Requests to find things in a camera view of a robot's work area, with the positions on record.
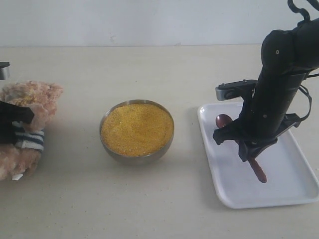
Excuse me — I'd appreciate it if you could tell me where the tan teddy bear striped shirt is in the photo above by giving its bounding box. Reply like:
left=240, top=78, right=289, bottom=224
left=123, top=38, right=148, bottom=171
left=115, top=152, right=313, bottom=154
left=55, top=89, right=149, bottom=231
left=0, top=81, right=63, bottom=180

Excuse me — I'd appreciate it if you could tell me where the steel bowl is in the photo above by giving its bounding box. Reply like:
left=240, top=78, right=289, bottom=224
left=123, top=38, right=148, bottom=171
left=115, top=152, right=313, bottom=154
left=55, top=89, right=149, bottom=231
left=99, top=99, right=174, bottom=165

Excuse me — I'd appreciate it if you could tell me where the yellow millet grain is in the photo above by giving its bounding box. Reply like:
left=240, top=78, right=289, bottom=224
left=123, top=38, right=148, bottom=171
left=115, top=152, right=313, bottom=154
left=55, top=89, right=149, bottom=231
left=0, top=96, right=174, bottom=159

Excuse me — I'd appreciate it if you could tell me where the white rectangular plastic tray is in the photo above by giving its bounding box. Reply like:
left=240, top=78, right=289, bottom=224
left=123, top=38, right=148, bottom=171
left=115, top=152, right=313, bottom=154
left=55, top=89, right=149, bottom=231
left=197, top=102, right=319, bottom=209

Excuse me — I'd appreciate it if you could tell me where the dark red wooden spoon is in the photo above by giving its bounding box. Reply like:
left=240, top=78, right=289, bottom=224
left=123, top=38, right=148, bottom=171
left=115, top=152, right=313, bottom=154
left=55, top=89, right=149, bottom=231
left=215, top=114, right=267, bottom=183

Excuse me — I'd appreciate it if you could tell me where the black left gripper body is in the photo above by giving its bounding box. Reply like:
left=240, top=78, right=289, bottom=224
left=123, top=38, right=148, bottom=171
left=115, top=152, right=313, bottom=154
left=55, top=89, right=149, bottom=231
left=0, top=101, right=17, bottom=144

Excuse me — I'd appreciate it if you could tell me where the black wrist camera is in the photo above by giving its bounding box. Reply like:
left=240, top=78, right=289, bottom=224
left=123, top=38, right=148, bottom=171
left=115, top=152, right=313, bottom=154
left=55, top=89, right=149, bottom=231
left=0, top=61, right=10, bottom=80
left=215, top=80, right=257, bottom=101

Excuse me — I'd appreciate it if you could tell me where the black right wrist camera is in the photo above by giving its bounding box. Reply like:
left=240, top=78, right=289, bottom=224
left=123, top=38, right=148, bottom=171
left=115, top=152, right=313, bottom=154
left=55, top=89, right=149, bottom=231
left=215, top=80, right=257, bottom=101

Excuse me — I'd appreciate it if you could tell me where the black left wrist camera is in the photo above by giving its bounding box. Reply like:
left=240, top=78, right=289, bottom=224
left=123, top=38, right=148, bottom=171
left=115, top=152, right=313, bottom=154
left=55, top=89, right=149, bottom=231
left=0, top=61, right=10, bottom=80

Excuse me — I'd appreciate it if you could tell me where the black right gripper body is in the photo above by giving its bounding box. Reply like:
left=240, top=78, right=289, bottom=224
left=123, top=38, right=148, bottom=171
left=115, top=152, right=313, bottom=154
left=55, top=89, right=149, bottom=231
left=213, top=69, right=307, bottom=145

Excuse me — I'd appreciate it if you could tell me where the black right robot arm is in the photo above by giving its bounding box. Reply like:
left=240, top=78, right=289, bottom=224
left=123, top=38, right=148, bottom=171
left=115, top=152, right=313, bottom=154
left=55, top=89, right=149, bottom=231
left=213, top=19, right=319, bottom=162

